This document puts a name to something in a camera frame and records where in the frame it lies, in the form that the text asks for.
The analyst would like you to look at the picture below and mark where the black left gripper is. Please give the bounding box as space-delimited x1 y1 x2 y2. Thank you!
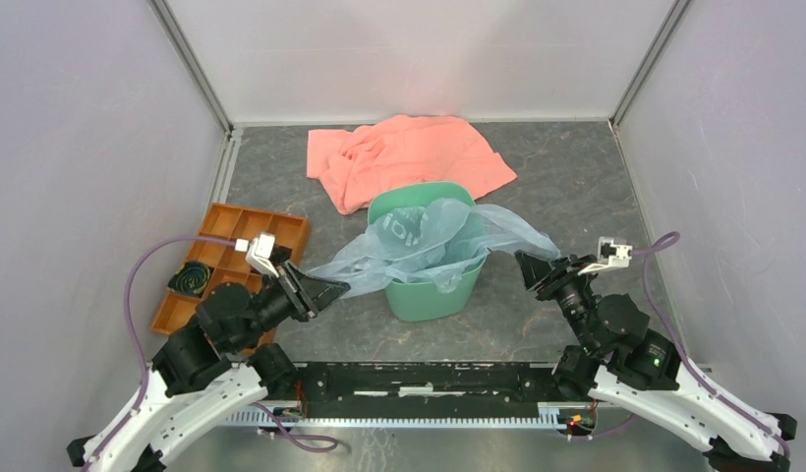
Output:
230 259 353 352

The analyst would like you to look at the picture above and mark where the white cable duct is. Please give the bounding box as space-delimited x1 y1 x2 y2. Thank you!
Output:
223 402 597 432

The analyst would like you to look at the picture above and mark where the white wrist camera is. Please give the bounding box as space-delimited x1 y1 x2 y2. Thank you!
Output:
578 236 633 275
234 232 279 278

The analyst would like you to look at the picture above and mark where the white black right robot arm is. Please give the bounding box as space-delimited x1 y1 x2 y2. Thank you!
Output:
515 251 797 471

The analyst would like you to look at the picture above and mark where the pink cloth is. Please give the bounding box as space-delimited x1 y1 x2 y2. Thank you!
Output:
306 115 517 214

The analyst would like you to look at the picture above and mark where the green trash bin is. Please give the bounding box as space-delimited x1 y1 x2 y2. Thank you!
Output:
368 181 485 323

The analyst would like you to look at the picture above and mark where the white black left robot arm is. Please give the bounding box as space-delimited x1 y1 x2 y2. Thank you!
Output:
67 262 350 471

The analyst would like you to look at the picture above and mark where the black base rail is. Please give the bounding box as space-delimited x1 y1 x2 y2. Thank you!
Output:
266 362 592 420

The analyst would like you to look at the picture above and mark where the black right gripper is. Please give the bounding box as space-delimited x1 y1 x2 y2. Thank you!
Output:
512 250 599 355

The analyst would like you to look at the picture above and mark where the orange wooden divided tray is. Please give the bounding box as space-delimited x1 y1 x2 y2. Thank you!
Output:
150 204 311 335

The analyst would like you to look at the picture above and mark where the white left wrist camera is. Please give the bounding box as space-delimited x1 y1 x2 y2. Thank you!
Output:
234 232 279 278

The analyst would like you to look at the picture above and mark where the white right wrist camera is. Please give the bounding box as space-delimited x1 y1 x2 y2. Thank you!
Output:
578 236 633 275

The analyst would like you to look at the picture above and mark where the translucent blue trash bag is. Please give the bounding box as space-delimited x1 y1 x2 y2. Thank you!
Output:
309 198 561 298

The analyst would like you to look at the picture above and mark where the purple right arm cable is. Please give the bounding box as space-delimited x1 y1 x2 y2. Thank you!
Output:
565 231 792 457

